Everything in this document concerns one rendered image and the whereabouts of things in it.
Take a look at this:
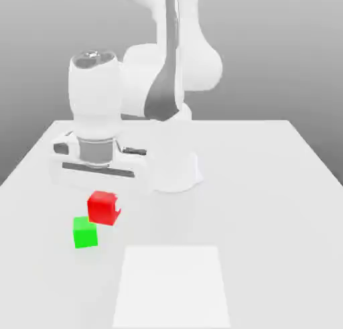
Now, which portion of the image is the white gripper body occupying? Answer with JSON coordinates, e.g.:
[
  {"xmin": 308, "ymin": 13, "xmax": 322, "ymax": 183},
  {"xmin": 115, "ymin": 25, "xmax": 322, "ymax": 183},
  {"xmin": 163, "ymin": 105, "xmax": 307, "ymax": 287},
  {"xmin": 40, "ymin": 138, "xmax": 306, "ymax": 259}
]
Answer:
[{"xmin": 48, "ymin": 157, "xmax": 155, "ymax": 196}]

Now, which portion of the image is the small red cube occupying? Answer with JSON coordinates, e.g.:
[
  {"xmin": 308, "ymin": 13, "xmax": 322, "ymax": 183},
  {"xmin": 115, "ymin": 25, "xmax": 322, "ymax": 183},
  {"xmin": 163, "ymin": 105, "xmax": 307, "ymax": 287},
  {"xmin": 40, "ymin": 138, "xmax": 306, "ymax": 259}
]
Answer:
[{"xmin": 86, "ymin": 190, "xmax": 122, "ymax": 226}]

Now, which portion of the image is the small green cube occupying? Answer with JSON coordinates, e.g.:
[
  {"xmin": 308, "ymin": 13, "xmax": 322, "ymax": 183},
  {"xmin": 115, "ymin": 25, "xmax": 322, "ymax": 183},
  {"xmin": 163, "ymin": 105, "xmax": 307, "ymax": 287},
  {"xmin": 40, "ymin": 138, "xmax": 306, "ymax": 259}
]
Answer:
[{"xmin": 72, "ymin": 216, "xmax": 98, "ymax": 249}]

